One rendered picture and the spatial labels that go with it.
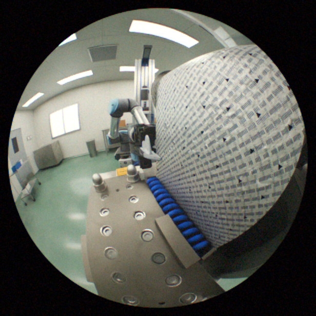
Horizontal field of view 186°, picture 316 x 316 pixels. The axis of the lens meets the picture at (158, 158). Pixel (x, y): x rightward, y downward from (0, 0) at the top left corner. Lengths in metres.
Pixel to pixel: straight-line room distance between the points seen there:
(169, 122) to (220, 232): 0.19
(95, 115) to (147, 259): 3.86
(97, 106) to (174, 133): 3.77
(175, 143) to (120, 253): 0.20
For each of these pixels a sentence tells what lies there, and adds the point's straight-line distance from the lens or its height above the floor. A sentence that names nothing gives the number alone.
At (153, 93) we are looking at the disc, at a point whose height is 1.24.
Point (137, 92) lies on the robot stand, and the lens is 1.22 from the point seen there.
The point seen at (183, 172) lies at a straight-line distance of 0.15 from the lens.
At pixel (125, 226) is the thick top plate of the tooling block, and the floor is 1.03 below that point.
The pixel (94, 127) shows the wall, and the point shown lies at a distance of 3.87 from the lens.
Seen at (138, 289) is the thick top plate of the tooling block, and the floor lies 1.03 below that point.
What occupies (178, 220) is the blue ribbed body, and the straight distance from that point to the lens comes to 0.17.
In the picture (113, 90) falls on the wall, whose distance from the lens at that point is 3.92.
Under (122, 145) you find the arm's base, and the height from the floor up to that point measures 0.88.
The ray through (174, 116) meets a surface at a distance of 0.15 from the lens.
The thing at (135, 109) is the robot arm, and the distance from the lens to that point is 0.70.
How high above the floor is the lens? 1.19
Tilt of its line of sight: 26 degrees down
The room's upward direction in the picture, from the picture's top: straight up
